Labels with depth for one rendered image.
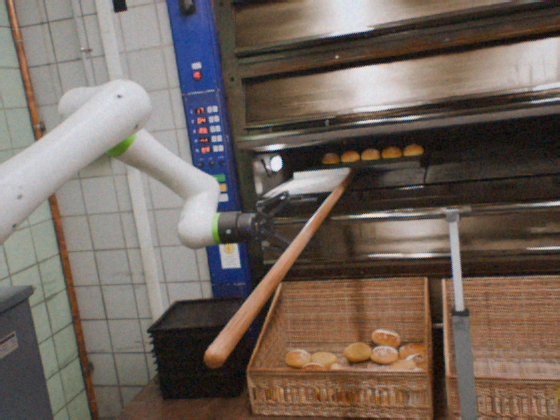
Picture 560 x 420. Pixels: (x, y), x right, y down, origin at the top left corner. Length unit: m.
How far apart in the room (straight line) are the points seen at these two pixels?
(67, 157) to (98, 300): 1.43
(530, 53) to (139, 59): 1.36
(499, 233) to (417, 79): 0.59
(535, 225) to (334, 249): 0.68
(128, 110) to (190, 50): 0.90
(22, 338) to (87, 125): 0.49
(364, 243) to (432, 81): 0.61
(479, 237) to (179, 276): 1.16
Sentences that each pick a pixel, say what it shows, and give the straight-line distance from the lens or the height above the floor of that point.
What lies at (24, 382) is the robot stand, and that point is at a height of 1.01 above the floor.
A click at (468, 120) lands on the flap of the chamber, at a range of 1.89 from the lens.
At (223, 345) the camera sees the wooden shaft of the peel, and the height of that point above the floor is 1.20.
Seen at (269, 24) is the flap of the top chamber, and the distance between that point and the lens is 2.13.
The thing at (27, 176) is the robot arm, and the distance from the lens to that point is 1.21.
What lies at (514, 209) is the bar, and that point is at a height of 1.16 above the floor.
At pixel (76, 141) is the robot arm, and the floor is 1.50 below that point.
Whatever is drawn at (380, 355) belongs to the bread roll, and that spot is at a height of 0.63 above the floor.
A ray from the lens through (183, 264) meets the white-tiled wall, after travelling 2.37.
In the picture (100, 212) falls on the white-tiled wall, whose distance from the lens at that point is 2.49.
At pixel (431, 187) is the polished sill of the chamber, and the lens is 2.06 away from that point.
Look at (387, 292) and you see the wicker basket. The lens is 2.15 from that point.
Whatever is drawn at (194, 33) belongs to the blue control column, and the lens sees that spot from 2.19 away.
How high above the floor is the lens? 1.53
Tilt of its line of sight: 10 degrees down
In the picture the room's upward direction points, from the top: 7 degrees counter-clockwise
